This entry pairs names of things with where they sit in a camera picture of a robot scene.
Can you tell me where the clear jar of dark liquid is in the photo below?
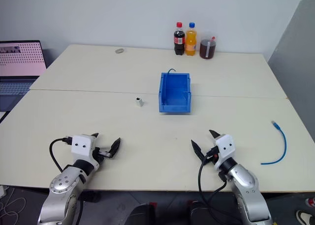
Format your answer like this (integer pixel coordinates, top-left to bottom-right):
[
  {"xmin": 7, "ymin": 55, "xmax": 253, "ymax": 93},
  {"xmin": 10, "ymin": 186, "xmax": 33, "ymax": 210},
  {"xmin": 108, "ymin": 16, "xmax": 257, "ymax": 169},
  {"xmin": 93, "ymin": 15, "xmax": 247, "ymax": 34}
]
[{"xmin": 199, "ymin": 31, "xmax": 219, "ymax": 61}]

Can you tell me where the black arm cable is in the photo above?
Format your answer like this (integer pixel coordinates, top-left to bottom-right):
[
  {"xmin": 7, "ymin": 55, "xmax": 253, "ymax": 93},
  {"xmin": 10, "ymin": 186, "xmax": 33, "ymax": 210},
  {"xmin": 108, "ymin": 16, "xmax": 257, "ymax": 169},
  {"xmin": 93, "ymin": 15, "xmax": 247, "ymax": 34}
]
[
  {"xmin": 49, "ymin": 135, "xmax": 72, "ymax": 173},
  {"xmin": 197, "ymin": 152, "xmax": 250, "ymax": 225}
]

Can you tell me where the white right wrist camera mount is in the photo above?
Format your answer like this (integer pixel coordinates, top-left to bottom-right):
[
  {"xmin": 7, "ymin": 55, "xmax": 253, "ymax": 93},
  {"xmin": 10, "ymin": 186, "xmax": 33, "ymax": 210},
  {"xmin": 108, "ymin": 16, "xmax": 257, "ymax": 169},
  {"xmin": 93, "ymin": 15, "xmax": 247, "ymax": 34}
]
[{"xmin": 212, "ymin": 134, "xmax": 235, "ymax": 171}]

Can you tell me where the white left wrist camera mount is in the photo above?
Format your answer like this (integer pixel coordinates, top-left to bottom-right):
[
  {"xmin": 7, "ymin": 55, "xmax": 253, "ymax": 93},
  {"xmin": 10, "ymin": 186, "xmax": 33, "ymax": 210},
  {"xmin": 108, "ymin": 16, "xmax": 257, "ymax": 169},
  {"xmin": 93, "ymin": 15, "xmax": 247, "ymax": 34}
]
[{"xmin": 71, "ymin": 134, "xmax": 99, "ymax": 172}]

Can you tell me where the open laptop with pink screen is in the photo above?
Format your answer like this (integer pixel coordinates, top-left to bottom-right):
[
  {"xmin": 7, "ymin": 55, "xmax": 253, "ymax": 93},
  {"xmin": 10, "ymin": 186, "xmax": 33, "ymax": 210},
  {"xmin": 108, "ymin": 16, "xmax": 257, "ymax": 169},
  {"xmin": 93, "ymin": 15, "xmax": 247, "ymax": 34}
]
[{"xmin": 0, "ymin": 39, "xmax": 48, "ymax": 112}]

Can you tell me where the blue plastic storage bin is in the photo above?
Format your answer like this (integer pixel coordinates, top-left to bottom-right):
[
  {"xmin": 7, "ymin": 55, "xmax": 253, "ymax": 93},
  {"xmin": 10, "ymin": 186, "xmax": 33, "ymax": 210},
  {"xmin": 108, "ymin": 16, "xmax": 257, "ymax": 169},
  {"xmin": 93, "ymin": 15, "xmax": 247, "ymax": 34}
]
[{"xmin": 158, "ymin": 72, "xmax": 192, "ymax": 113}]

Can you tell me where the dark rounded shape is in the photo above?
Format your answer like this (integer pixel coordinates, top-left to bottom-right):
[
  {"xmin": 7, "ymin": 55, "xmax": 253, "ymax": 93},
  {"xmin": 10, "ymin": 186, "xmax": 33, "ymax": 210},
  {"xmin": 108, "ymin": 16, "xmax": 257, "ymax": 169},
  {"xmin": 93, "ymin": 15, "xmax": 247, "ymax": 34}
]
[{"xmin": 128, "ymin": 203, "xmax": 157, "ymax": 225}]

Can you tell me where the cola bottle with red cap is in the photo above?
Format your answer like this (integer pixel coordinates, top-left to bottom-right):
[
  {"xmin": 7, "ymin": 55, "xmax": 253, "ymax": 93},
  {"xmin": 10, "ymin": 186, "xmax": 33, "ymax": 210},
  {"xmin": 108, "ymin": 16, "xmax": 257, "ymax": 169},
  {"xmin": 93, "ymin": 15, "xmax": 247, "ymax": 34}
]
[{"xmin": 173, "ymin": 21, "xmax": 186, "ymax": 56}]

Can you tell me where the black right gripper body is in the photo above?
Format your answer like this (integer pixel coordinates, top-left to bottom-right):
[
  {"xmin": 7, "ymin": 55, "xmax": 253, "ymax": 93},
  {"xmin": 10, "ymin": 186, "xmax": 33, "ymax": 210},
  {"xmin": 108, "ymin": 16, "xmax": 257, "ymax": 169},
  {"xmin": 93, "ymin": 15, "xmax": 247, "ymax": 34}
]
[{"xmin": 205, "ymin": 146, "xmax": 220, "ymax": 163}]

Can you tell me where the orange soda bottle, blue cap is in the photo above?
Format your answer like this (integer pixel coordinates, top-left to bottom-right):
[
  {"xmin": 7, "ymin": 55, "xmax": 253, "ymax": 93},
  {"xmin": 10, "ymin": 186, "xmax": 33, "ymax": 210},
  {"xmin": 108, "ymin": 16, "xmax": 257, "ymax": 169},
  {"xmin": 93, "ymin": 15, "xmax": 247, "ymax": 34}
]
[{"xmin": 185, "ymin": 22, "xmax": 198, "ymax": 57}]

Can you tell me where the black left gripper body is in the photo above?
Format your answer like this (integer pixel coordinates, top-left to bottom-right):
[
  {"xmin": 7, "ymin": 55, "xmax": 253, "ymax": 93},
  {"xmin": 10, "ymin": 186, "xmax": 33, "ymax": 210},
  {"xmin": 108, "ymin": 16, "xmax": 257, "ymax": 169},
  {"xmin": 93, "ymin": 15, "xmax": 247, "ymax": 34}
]
[{"xmin": 92, "ymin": 147, "xmax": 111, "ymax": 165}]

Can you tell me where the white floor cable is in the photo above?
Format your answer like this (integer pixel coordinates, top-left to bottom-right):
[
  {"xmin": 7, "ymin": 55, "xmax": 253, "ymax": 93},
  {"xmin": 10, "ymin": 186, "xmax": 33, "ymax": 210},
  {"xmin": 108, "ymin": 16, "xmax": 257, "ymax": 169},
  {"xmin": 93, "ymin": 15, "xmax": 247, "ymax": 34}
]
[{"xmin": 0, "ymin": 185, "xmax": 27, "ymax": 220}]

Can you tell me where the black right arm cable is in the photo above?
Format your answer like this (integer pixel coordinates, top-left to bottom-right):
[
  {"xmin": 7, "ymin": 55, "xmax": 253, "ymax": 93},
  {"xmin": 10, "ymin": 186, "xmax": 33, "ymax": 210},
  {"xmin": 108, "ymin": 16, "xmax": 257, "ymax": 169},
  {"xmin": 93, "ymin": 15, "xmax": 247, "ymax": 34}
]
[{"xmin": 197, "ymin": 152, "xmax": 250, "ymax": 225}]

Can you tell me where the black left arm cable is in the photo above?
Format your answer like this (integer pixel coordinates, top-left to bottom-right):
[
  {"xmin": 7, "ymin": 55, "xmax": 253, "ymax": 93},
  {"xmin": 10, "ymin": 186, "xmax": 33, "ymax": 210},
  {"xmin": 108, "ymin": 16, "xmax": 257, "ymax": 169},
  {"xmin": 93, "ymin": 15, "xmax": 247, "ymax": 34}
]
[{"xmin": 49, "ymin": 135, "xmax": 72, "ymax": 173}]

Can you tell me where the white stick with red tip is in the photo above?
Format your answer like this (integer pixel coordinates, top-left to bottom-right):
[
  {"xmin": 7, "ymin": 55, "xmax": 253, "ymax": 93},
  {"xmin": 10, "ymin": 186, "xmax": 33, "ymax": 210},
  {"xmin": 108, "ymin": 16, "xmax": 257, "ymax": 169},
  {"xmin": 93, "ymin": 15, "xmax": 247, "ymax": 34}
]
[{"xmin": 207, "ymin": 36, "xmax": 217, "ymax": 59}]

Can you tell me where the black and white shoe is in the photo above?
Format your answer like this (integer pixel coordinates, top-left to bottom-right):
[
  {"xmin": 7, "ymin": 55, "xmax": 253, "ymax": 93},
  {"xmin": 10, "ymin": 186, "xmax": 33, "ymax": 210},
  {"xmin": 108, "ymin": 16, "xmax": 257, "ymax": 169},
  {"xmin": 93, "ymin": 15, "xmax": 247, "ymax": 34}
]
[{"xmin": 295, "ymin": 209, "xmax": 315, "ymax": 225}]

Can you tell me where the thin dark cable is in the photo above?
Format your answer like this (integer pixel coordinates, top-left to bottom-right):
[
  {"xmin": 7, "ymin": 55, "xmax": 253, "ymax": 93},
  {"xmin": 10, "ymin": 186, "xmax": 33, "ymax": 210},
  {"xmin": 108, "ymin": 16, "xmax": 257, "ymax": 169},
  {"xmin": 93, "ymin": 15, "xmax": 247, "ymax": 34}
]
[{"xmin": 165, "ymin": 67, "xmax": 177, "ymax": 88}]

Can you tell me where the blue Ethernet cable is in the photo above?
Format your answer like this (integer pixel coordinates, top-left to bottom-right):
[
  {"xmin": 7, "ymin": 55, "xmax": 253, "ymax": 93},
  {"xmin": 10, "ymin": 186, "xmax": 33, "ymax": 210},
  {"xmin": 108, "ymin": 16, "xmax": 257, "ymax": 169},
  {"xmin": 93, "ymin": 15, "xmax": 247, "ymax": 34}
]
[{"xmin": 260, "ymin": 120, "xmax": 288, "ymax": 166}]

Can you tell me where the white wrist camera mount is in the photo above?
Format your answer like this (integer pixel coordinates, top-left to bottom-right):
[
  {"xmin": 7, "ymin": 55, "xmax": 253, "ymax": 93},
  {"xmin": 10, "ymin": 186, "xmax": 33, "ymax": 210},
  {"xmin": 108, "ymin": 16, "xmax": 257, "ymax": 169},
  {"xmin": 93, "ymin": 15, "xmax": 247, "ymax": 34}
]
[
  {"xmin": 71, "ymin": 134, "xmax": 99, "ymax": 172},
  {"xmin": 212, "ymin": 134, "xmax": 235, "ymax": 171}
]

